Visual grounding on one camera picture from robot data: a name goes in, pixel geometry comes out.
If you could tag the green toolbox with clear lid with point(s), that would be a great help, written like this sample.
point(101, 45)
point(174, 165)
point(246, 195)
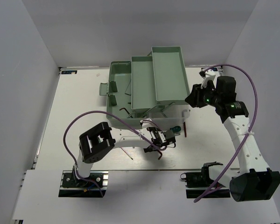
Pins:
point(149, 87)

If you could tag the blue handled screwdriver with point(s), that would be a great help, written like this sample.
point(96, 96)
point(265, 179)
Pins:
point(127, 153)

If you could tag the long brown hex key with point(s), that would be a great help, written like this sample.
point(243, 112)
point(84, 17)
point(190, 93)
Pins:
point(185, 129)

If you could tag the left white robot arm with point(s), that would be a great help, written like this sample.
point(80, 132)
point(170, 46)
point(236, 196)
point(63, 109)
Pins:
point(98, 141)

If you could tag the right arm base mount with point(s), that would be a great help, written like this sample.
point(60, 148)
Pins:
point(195, 186)

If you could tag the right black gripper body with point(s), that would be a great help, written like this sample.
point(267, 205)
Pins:
point(210, 97)

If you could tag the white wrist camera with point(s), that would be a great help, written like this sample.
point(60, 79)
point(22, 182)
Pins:
point(207, 76)
point(145, 123)

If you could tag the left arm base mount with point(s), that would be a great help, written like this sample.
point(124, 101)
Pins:
point(72, 187)

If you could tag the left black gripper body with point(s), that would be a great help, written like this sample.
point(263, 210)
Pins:
point(146, 150)

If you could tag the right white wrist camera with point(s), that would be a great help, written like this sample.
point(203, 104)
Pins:
point(207, 76)

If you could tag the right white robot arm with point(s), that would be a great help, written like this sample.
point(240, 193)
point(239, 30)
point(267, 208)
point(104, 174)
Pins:
point(247, 175)

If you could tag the large brown hex key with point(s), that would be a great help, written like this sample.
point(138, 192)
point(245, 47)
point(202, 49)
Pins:
point(159, 154)

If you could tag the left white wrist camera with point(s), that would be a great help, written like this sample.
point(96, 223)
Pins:
point(145, 123)

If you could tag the stubby green screwdriver upper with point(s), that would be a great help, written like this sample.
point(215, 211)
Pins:
point(176, 130)

